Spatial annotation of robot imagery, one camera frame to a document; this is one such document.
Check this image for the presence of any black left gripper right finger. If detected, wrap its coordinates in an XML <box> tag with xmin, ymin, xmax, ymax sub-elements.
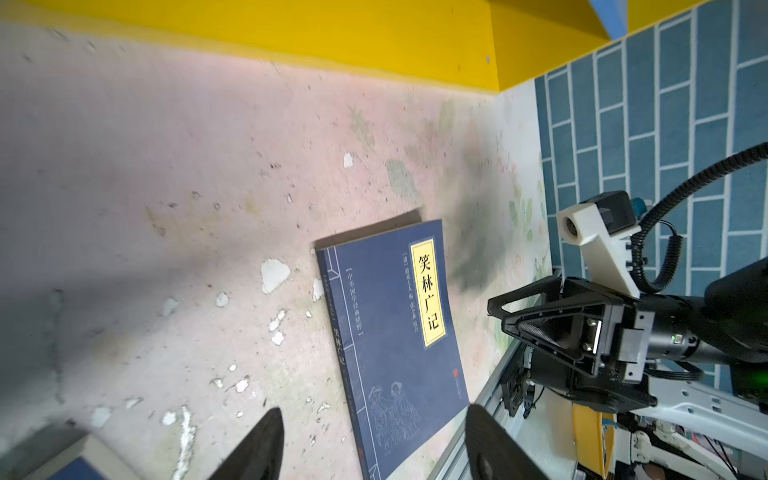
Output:
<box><xmin>465</xmin><ymin>404</ymin><xmax>547</xmax><ymax>480</ymax></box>

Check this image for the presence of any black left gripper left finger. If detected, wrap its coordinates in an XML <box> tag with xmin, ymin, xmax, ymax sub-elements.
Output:
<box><xmin>209</xmin><ymin>407</ymin><xmax>285</xmax><ymax>480</ymax></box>

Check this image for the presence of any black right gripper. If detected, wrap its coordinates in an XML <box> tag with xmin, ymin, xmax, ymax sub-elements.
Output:
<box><xmin>487</xmin><ymin>275</ymin><xmax>720</xmax><ymax>414</ymax></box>

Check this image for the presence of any blue book yellow label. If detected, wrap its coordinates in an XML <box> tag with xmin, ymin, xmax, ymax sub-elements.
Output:
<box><xmin>316</xmin><ymin>220</ymin><xmax>469</xmax><ymax>479</ymax></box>
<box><xmin>24</xmin><ymin>435</ymin><xmax>141</xmax><ymax>480</ymax></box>

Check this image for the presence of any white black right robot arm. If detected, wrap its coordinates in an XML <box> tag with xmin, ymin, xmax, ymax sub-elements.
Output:
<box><xmin>487</xmin><ymin>260</ymin><xmax>767</xmax><ymax>458</ymax></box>

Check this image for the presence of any yellow pink blue bookshelf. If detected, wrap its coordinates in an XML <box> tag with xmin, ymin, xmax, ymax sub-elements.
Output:
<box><xmin>1</xmin><ymin>1</ymin><xmax>689</xmax><ymax>92</ymax></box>

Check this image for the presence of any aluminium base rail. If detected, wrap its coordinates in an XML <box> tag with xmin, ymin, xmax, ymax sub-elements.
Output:
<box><xmin>428</xmin><ymin>341</ymin><xmax>577</xmax><ymax>480</ymax></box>

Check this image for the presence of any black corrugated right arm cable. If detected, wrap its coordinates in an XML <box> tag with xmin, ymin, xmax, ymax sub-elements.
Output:
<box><xmin>629</xmin><ymin>142</ymin><xmax>768</xmax><ymax>295</ymax></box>

